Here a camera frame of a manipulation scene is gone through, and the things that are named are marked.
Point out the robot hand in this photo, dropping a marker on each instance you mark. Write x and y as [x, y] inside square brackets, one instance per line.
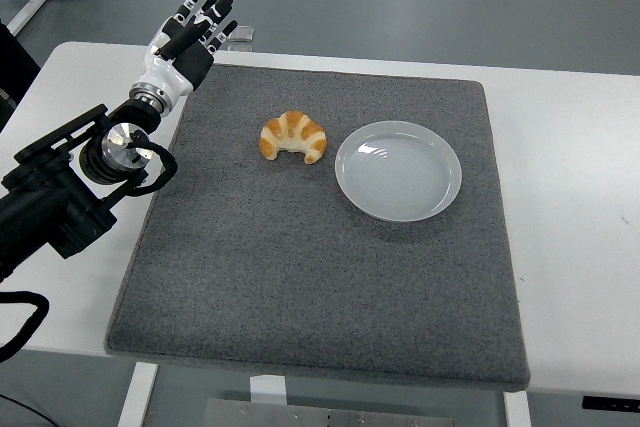
[165, 74]

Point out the croissant bread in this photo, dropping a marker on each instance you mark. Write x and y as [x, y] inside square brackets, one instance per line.
[295, 134]

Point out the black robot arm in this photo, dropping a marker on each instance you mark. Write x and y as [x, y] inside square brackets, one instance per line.
[45, 187]

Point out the pale grey round plate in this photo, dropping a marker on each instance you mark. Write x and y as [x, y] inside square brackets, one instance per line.
[397, 174]

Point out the small clear plastic box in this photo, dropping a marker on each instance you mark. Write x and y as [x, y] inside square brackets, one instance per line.
[244, 33]

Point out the grey felt mat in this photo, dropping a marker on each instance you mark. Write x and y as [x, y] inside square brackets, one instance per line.
[280, 267]

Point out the white table leg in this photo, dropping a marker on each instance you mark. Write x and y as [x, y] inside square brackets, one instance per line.
[137, 394]
[518, 411]

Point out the black table control panel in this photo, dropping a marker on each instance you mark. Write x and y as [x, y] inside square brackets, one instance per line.
[610, 403]

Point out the white table bracket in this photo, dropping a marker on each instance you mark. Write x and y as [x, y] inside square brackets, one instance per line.
[268, 389]

